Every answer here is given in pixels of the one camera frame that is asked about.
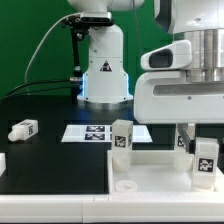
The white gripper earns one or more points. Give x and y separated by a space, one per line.
167 98

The white marker base plate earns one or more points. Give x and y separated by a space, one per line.
101 133

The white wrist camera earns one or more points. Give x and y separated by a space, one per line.
174 56

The white front fence rail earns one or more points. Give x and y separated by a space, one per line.
118 208

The white square table top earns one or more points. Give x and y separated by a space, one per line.
154 172

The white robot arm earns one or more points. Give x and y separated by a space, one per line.
201 22

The white left fence block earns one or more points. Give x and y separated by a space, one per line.
2 163

